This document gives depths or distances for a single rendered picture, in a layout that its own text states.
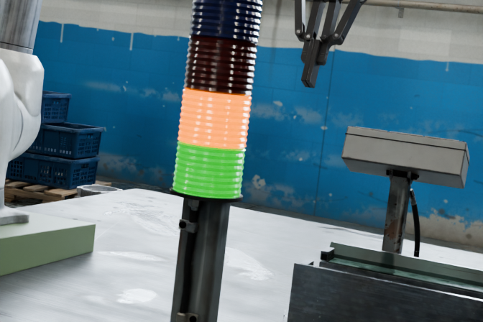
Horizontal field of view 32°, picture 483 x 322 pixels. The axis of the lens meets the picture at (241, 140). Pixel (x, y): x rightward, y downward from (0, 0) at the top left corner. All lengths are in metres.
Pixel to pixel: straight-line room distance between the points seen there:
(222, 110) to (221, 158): 0.04
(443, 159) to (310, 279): 0.33
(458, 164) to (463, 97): 5.36
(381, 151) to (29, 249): 0.55
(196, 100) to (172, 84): 6.68
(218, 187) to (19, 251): 0.65
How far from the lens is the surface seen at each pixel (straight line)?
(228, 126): 0.69
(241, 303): 1.24
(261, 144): 7.00
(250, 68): 0.70
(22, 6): 1.54
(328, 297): 0.94
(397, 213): 1.21
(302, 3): 1.34
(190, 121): 0.70
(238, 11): 0.69
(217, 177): 0.69
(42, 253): 1.35
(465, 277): 1.05
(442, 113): 6.56
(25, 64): 1.52
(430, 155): 1.18
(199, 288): 0.73
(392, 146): 1.19
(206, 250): 0.72
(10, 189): 6.15
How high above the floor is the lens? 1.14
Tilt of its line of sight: 5 degrees down
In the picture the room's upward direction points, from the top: 7 degrees clockwise
